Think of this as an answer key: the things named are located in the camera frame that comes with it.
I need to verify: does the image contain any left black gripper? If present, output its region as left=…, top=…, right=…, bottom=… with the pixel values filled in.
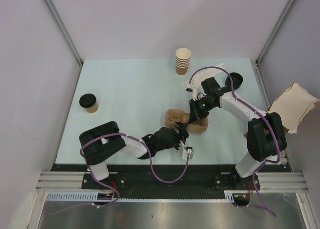
left=155, top=122, right=188, bottom=153

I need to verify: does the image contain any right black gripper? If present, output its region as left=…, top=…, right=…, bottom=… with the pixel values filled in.
left=189, top=97, right=217, bottom=125

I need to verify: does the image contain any brown cardboard cup carrier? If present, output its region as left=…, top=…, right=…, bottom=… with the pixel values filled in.
left=188, top=118, right=209, bottom=134

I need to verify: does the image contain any brown paper coffee cup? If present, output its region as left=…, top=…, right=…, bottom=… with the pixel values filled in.
left=85, top=102, right=99, bottom=114

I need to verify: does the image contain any brown paper takeout bag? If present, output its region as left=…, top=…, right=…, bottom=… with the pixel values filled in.
left=267, top=81, right=320, bottom=134

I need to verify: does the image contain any black plastic cup lid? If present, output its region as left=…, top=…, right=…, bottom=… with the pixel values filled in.
left=79, top=93, right=97, bottom=109

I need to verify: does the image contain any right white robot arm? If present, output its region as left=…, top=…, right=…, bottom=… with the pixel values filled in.
left=187, top=77, right=287, bottom=190

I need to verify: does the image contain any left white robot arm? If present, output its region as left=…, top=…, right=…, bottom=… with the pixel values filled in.
left=79, top=121, right=194, bottom=189

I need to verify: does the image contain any bundle of white straws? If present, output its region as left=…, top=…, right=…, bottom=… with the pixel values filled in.
left=190, top=68, right=223, bottom=89

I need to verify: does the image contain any stack of brown paper cups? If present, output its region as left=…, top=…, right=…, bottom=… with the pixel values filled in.
left=175, top=48, right=192, bottom=76

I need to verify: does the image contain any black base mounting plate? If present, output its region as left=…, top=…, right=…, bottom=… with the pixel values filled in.
left=51, top=163, right=291, bottom=200

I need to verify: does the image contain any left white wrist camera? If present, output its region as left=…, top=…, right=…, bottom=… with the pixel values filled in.
left=179, top=141, right=194, bottom=161

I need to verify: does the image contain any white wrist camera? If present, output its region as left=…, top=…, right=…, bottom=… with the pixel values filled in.
left=186, top=84, right=201, bottom=101
left=179, top=141, right=194, bottom=161

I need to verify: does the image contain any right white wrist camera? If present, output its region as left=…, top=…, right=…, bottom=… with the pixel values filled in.
left=186, top=84, right=201, bottom=101

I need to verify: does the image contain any white slotted cable duct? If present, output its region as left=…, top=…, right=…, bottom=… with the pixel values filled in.
left=46, top=191, right=235, bottom=204

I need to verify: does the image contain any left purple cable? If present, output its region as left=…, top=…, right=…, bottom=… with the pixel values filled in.
left=47, top=132, right=191, bottom=215

